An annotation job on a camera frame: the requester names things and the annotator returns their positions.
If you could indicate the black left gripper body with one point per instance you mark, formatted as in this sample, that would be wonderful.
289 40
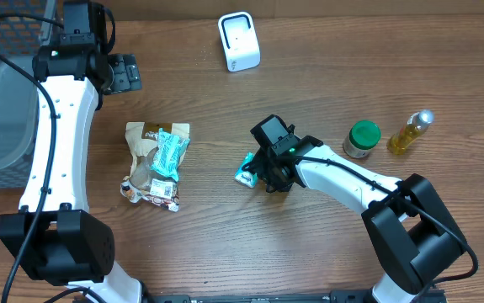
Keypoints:
124 77

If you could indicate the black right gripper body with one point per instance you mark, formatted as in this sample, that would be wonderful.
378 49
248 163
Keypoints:
265 167

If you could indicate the small teal tissue pack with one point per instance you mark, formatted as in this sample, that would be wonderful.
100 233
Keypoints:
245 177

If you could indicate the mint green wipes pack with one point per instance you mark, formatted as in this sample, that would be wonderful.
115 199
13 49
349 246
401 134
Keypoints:
170 149

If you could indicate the green lid jar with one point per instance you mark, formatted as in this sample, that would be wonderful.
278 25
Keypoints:
361 139

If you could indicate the brown snack packet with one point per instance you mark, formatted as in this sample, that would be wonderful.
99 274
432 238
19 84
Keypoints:
143 183

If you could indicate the yellow liquid bottle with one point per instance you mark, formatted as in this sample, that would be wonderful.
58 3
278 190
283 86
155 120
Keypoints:
415 127

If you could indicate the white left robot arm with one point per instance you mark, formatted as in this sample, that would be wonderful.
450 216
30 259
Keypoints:
52 236

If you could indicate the white barcode scanner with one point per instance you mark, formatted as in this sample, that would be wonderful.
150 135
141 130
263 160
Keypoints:
239 41

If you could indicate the dark grey plastic basket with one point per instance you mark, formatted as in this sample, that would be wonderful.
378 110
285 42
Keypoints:
21 35

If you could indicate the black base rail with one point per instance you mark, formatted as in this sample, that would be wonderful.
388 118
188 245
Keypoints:
267 299

